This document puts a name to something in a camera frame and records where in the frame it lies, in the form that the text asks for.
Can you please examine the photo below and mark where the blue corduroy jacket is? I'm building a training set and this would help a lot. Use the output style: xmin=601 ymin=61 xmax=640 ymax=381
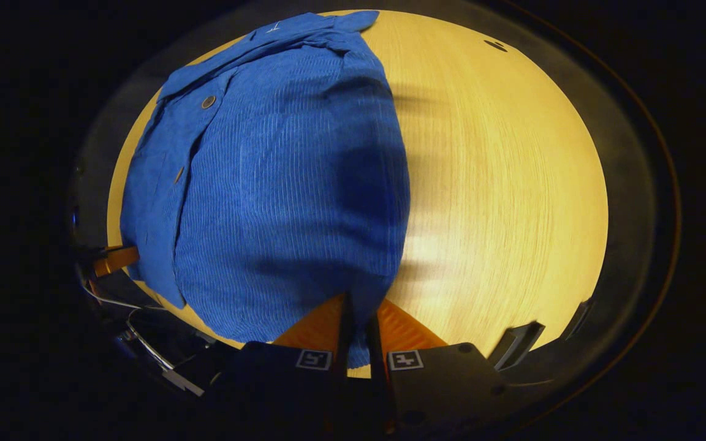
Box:
xmin=120 ymin=10 xmax=411 ymax=369

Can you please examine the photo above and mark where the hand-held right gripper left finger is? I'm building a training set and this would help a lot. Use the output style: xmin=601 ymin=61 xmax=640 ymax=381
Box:
xmin=230 ymin=293 xmax=354 ymax=432

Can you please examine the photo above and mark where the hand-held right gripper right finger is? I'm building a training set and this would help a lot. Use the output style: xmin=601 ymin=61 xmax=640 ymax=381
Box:
xmin=365 ymin=298 xmax=508 ymax=437

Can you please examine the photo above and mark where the thin white cable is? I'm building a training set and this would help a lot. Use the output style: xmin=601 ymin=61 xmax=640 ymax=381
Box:
xmin=82 ymin=285 xmax=207 ymax=396

